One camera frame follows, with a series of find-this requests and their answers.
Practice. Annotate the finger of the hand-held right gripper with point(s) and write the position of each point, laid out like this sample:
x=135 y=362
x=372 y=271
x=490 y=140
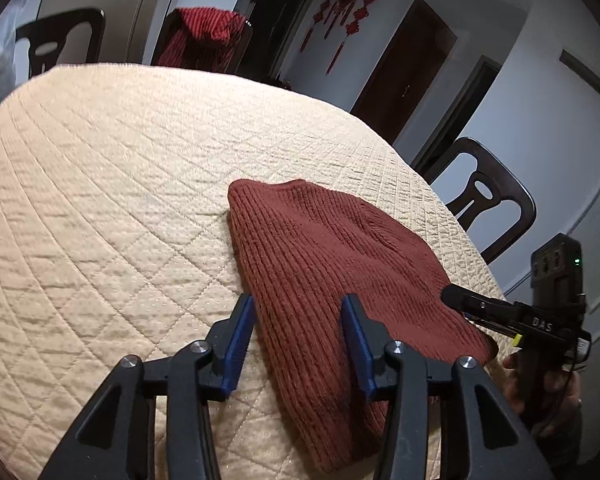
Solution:
x=495 y=326
x=475 y=301

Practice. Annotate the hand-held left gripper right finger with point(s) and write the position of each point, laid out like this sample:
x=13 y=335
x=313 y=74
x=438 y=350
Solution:
x=352 y=332

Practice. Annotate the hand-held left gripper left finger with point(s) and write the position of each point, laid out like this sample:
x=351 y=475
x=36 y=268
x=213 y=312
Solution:
x=240 y=337

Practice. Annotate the maroon knit sweater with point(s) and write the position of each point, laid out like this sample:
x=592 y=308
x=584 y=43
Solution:
x=320 y=260

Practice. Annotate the person's right hand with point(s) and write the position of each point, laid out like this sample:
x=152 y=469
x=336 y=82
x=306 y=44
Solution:
x=562 y=400

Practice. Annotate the dark wooden chair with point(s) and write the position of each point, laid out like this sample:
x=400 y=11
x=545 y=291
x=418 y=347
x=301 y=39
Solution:
x=75 y=25
x=242 y=45
x=510 y=195

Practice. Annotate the grey framed door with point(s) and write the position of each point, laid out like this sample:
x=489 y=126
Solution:
x=460 y=115

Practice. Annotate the beige quilted blanket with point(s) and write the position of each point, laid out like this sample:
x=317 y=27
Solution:
x=105 y=185

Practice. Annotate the brown wooden door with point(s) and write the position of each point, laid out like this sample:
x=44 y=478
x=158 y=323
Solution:
x=405 y=70

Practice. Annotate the red striped garment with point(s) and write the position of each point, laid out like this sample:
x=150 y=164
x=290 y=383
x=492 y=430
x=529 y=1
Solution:
x=200 y=35

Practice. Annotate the dark open doorway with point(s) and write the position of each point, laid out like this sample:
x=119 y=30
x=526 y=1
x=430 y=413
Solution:
x=275 y=25

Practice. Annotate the wall air vent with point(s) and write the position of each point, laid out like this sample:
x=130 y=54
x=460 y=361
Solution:
x=585 y=77

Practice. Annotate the red knot wall decoration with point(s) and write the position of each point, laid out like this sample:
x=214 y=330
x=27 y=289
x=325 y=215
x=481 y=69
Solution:
x=325 y=7
x=360 y=20
x=342 y=10

